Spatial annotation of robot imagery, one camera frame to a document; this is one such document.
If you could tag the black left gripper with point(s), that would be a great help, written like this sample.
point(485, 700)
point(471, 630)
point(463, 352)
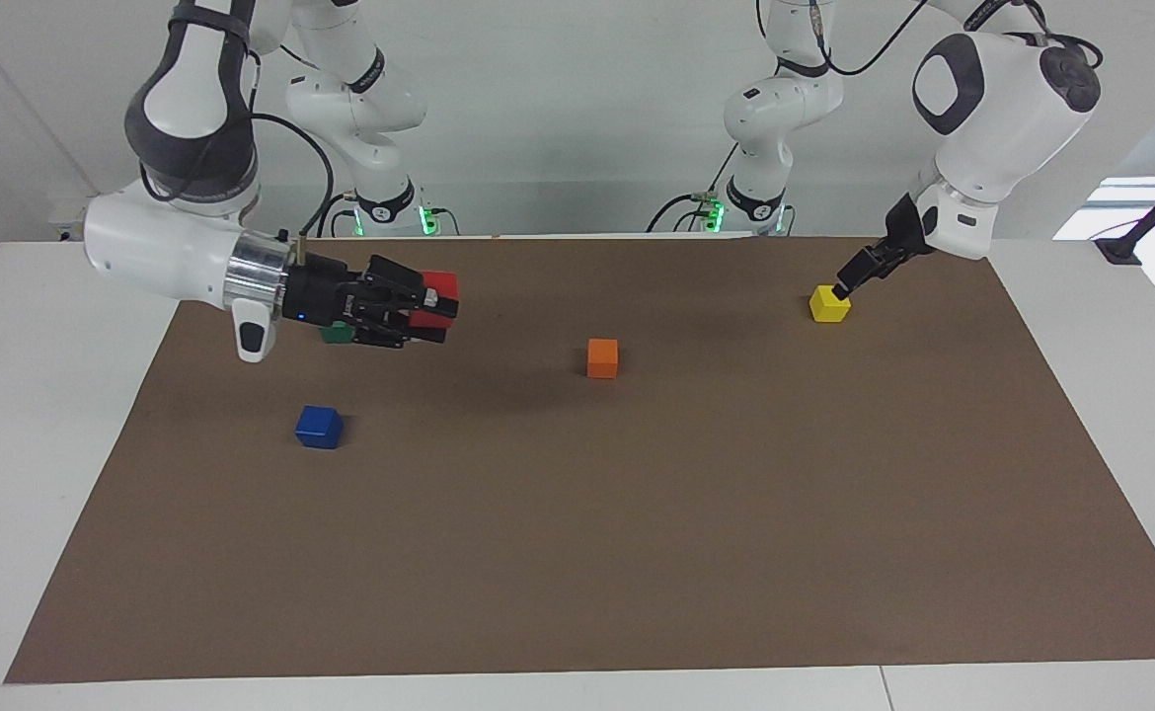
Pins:
point(908, 235)

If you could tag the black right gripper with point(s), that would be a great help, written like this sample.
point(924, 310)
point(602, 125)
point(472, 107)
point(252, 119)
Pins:
point(326, 294)

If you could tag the red wooden block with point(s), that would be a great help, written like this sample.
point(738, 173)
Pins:
point(441, 282)

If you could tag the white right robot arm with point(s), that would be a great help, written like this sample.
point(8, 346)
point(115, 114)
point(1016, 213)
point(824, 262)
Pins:
point(153, 247)

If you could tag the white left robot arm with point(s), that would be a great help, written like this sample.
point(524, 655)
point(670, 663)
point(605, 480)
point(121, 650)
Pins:
point(992, 118)

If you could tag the yellow wooden block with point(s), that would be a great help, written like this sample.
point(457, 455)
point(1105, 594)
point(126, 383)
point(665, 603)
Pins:
point(830, 306)

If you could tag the green wooden block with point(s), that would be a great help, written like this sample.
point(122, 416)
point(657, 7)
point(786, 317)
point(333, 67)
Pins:
point(336, 336)

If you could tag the blue wooden block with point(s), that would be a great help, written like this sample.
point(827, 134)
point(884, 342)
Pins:
point(319, 428)

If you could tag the orange wooden block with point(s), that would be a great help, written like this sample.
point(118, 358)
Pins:
point(602, 358)

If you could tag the brown paper mat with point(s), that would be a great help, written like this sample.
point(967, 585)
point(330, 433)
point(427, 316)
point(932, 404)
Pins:
point(587, 533)

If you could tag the white box with yellow label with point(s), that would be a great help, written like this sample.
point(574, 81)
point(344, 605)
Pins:
point(66, 229)

